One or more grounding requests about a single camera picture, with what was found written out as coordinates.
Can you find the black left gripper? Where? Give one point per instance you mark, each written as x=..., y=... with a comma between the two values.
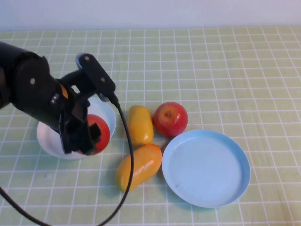
x=70, y=106

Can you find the red apple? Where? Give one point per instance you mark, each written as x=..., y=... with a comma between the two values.
x=105, y=134
x=170, y=122

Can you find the orange yellow mango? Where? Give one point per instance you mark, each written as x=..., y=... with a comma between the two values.
x=147, y=164

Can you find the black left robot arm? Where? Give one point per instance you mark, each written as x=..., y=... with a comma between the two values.
x=23, y=82

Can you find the whitish round plastic plate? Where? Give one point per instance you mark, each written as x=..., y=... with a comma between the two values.
x=49, y=141

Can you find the light blue round plate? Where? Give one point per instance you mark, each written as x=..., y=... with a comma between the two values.
x=207, y=169

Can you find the green white checkered tablecloth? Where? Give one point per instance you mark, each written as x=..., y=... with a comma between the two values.
x=211, y=70

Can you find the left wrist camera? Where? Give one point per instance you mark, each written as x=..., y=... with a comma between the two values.
x=96, y=73

